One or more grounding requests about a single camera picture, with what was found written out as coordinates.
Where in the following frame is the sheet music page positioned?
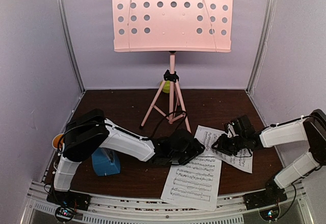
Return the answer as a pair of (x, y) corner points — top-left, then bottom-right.
(194, 124), (254, 174)
(160, 156), (222, 211)

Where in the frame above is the aluminium front rail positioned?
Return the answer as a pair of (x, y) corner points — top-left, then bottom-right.
(25, 180), (310, 224)

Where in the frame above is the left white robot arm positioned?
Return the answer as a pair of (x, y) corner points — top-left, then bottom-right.
(52, 109), (205, 206)

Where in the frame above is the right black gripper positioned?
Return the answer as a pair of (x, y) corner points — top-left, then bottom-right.
(211, 134), (246, 157)

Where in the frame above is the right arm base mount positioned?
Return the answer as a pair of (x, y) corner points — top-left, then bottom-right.
(243, 179), (287, 222)

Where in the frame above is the blue metronome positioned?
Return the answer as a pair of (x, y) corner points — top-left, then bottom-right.
(92, 148), (121, 177)

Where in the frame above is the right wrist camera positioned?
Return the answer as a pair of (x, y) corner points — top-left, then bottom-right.
(224, 122), (238, 138)

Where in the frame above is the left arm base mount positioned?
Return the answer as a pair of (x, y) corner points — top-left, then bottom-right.
(44, 183), (91, 223)

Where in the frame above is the pink perforated music stand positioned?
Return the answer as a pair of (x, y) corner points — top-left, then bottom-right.
(112, 0), (233, 123)

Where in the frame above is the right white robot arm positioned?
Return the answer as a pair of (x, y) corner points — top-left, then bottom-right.
(211, 109), (325, 205)

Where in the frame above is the green plastic bowl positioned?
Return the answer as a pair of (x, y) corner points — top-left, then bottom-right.
(160, 80), (170, 94)

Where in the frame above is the patterned ceramic mug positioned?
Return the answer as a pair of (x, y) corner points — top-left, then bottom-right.
(52, 133), (64, 153)

